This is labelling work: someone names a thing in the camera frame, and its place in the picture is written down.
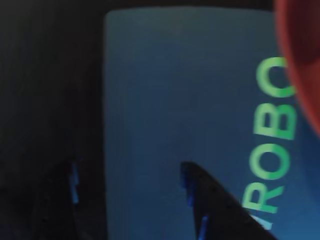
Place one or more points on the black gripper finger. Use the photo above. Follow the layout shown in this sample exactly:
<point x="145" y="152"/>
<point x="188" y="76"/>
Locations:
<point x="45" y="212"/>
<point x="220" y="220"/>

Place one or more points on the red bowl with black outside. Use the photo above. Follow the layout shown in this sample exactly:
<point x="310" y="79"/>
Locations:
<point x="305" y="50"/>

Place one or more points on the grey mat with WOWROBO print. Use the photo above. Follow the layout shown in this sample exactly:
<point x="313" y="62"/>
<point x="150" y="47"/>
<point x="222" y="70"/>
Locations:
<point x="175" y="100"/>

